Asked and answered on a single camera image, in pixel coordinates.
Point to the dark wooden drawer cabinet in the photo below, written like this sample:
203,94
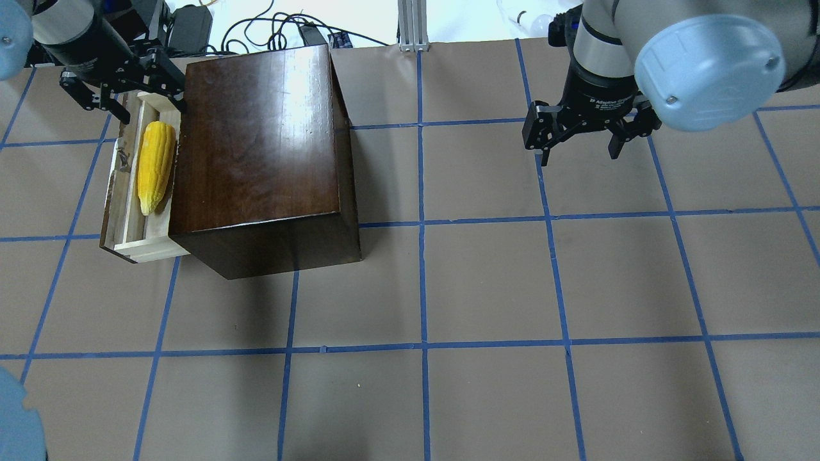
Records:
264,181

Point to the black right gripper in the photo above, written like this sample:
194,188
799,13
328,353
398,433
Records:
594,98

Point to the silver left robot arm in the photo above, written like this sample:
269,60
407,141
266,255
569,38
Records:
47,23

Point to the aluminium frame post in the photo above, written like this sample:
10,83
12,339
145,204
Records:
412,26

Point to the wooden drawer with white handle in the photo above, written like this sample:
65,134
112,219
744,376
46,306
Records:
125,231

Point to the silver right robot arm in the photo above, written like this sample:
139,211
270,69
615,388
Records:
634,66

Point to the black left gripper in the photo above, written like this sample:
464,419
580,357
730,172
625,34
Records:
91,48

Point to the yellow plastic corn cob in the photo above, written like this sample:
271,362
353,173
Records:
155,160

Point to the black power adapter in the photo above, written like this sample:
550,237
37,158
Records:
191,27

